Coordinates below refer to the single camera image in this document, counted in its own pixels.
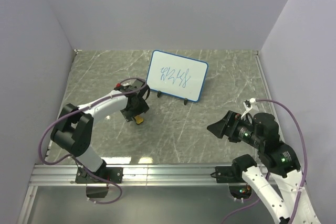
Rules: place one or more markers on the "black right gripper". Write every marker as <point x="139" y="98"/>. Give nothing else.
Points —
<point x="220" y="127"/>

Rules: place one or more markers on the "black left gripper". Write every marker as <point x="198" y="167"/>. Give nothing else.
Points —
<point x="143" y="107"/>

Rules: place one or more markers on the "yellow black whiteboard eraser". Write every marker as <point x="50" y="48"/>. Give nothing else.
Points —
<point x="138" y="119"/>

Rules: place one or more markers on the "blue framed whiteboard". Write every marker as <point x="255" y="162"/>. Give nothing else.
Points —
<point x="175" y="75"/>

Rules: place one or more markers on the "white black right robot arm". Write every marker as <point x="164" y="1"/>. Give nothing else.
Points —
<point x="292" y="204"/>

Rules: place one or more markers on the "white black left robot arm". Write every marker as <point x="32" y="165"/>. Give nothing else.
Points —
<point x="74" y="130"/>

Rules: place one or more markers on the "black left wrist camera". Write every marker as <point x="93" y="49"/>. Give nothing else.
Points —
<point x="138" y="87"/>

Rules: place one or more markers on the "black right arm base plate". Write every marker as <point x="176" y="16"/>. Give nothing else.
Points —
<point x="226" y="174"/>

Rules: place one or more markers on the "aluminium right side rail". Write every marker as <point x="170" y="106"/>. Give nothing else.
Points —
<point x="268" y="95"/>

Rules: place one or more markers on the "aluminium rail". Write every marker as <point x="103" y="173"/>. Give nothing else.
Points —
<point x="268" y="95"/>
<point x="133" y="175"/>

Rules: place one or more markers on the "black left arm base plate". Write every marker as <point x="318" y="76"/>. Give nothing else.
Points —
<point x="112" y="174"/>

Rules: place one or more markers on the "aluminium front rail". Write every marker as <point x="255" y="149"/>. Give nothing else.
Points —
<point x="133" y="175"/>

